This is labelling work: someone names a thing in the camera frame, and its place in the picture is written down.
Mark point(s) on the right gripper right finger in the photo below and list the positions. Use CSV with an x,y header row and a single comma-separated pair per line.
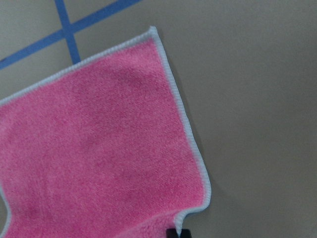
x,y
185,233

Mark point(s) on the pink and grey towel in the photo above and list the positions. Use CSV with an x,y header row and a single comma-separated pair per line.
x,y
101,149

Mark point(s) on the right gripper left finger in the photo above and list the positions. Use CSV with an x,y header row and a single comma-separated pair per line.
x,y
171,233

